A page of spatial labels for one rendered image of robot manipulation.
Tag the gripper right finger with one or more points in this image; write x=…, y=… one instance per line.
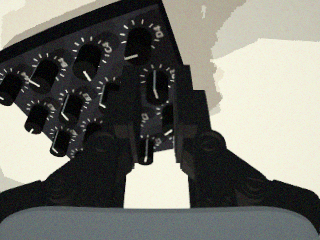
x=218, y=173

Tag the black knob box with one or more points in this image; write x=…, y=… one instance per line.
x=97, y=41

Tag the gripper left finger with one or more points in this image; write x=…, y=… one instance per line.
x=90, y=177

